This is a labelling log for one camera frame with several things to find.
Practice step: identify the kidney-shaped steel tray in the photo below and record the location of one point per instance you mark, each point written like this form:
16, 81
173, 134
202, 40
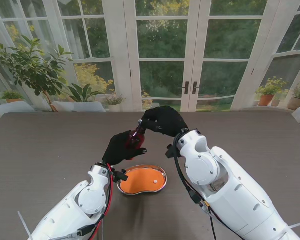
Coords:
165, 183

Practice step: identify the small bush in orange pot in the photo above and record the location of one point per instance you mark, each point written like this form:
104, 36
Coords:
12, 96

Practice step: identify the orange tray liner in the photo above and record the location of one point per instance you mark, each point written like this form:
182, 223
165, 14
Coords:
142, 180

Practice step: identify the white rectangular planter box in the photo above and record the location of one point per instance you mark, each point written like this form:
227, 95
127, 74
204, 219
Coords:
77, 106

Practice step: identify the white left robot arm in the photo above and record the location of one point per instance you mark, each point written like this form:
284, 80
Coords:
90, 197

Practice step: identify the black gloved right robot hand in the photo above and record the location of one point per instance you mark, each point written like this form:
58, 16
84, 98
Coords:
170, 121

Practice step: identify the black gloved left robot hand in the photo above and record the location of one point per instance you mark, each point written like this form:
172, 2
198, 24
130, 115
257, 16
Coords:
115, 151

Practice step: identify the white zip tie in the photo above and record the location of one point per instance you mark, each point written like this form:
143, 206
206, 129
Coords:
296, 225
24, 225

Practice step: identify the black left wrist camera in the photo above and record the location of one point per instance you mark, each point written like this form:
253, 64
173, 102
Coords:
120, 175

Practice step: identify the yellow-green plant in terracotta pot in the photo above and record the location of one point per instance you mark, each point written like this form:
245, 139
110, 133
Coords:
266, 98

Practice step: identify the small flowering plant white pot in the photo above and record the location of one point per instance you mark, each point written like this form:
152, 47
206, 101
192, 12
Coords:
113, 100

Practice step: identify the pale grey armchair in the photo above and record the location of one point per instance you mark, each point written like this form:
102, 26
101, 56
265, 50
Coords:
12, 108

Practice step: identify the tall leafy potted tree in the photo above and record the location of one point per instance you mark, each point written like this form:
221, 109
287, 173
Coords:
32, 67

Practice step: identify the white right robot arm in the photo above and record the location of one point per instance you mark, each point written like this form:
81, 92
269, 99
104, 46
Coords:
240, 190

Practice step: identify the green plant in beige pot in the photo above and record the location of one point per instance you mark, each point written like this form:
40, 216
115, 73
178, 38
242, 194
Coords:
297, 103

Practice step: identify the red translucent sample bottle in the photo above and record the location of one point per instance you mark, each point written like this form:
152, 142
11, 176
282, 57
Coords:
136, 141

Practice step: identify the broad-leaf green plant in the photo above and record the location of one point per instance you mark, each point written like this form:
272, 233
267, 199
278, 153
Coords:
83, 93

